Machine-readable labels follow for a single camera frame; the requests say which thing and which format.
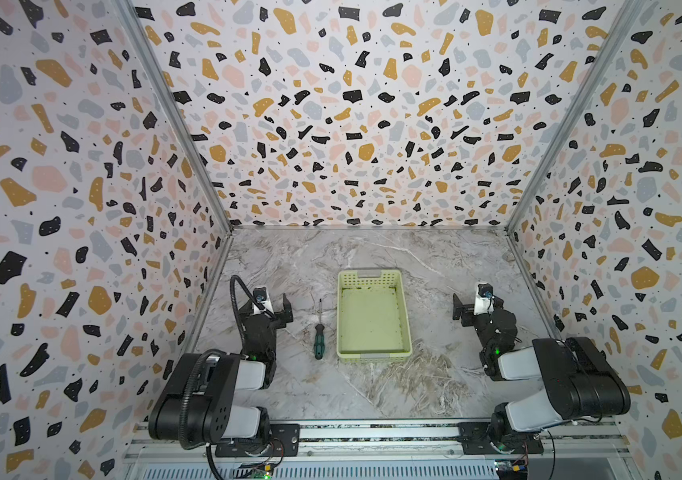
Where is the green black handle screwdriver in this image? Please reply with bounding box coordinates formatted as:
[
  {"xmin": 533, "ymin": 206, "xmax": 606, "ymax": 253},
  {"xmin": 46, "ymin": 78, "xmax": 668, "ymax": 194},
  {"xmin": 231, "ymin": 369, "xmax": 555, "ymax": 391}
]
[{"xmin": 314, "ymin": 300, "xmax": 326, "ymax": 360}]

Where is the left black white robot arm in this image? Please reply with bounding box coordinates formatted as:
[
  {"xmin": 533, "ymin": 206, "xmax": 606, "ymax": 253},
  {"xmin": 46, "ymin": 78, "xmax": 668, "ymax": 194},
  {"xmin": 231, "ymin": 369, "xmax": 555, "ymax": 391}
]
[{"xmin": 148, "ymin": 288, "xmax": 293, "ymax": 456}]

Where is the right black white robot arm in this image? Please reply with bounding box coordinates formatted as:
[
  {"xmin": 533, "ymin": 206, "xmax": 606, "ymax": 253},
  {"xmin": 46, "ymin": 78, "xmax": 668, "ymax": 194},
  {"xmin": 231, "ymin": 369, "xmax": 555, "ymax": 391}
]
[{"xmin": 452, "ymin": 283, "xmax": 631, "ymax": 455}]

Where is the light green plastic bin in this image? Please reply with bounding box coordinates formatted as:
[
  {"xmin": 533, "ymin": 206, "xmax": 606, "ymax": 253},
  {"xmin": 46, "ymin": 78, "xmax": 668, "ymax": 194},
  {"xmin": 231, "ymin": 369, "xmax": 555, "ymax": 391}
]
[{"xmin": 336, "ymin": 268, "xmax": 413, "ymax": 362}]

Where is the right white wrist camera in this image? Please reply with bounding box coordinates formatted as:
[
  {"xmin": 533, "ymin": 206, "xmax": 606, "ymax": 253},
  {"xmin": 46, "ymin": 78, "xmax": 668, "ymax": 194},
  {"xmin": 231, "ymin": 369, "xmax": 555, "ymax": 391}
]
[{"xmin": 474, "ymin": 283, "xmax": 495, "ymax": 315}]

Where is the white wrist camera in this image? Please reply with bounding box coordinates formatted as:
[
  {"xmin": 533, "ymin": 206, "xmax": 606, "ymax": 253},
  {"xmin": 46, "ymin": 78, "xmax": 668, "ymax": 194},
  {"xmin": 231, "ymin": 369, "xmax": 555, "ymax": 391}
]
[
  {"xmin": 253, "ymin": 287, "xmax": 270, "ymax": 305},
  {"xmin": 474, "ymin": 283, "xmax": 495, "ymax": 315}
]

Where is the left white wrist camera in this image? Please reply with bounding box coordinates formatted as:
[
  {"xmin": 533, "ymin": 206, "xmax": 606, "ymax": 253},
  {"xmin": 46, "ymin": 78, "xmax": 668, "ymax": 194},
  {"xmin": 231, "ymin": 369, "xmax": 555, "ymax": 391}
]
[{"xmin": 253, "ymin": 287, "xmax": 270, "ymax": 305}]

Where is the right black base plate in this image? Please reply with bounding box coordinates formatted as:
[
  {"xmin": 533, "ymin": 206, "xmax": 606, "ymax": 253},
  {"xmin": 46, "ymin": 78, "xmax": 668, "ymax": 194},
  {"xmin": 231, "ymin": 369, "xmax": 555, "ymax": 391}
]
[{"xmin": 458, "ymin": 422, "xmax": 544, "ymax": 455}]

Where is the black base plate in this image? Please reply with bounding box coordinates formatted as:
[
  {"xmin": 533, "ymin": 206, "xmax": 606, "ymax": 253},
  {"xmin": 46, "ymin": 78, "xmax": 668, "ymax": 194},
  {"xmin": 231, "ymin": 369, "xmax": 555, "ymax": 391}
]
[
  {"xmin": 215, "ymin": 423, "xmax": 301, "ymax": 459},
  {"xmin": 458, "ymin": 422, "xmax": 544, "ymax": 455}
]

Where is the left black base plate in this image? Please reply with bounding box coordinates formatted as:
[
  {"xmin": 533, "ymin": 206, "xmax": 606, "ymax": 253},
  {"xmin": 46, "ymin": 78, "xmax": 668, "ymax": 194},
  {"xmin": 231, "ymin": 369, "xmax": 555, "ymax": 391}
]
[{"xmin": 215, "ymin": 423, "xmax": 301, "ymax": 459}]

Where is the aluminium mounting rail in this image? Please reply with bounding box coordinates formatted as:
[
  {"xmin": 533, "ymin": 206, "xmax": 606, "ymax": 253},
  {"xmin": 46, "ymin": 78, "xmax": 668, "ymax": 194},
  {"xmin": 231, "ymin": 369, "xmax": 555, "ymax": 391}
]
[{"xmin": 125, "ymin": 418, "xmax": 642, "ymax": 479}]

